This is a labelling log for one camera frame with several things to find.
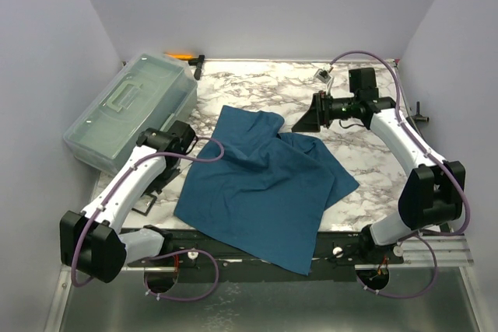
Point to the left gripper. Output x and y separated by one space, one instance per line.
159 186

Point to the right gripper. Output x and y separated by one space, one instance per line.
319 108

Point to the blue t-shirt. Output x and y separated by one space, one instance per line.
258 185

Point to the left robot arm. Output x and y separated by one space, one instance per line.
91 241

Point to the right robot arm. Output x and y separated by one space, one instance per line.
432 193

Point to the clear plastic storage box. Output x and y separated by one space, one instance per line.
150 91

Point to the black clamp bar right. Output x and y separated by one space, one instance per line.
417 118

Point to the orange tool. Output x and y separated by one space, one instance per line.
180 56

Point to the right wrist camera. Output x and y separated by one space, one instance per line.
325 76

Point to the aluminium rail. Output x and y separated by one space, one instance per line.
341 247

